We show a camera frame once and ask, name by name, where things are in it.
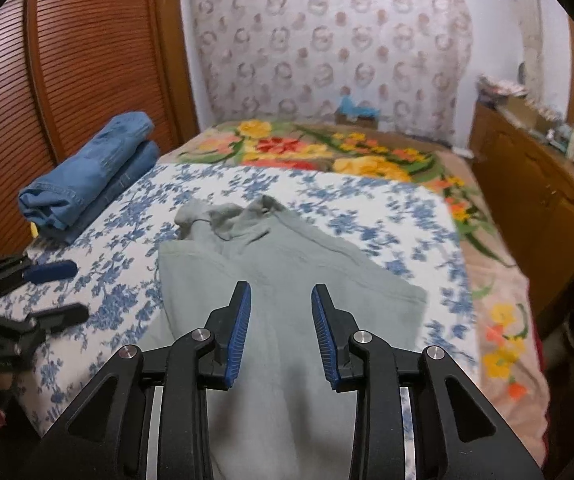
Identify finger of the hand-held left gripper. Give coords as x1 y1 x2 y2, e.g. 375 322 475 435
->
0 256 78 298
0 303 90 335

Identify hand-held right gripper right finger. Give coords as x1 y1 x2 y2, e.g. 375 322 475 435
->
311 284 548 480

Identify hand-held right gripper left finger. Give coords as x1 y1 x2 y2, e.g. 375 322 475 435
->
22 281 252 480

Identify grey pants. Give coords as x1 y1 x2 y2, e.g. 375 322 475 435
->
139 195 428 480

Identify folded blue jeans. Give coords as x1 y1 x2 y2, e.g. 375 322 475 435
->
18 112 161 246

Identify blue floral bed sheet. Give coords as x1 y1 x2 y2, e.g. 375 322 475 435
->
0 162 480 480

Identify colourful floral blanket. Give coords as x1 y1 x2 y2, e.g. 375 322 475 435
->
174 120 550 480

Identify wooden louvered wardrobe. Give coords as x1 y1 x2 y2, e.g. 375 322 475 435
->
0 0 200 261

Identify light blue cloth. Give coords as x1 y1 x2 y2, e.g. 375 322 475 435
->
337 94 382 121

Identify wooden cabinet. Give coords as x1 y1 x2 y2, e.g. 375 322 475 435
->
469 100 574 343

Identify beige patterned lace curtain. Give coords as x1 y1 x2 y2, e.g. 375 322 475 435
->
179 0 475 146

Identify pink patterned bundle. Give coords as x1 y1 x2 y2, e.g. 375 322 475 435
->
477 73 530 98

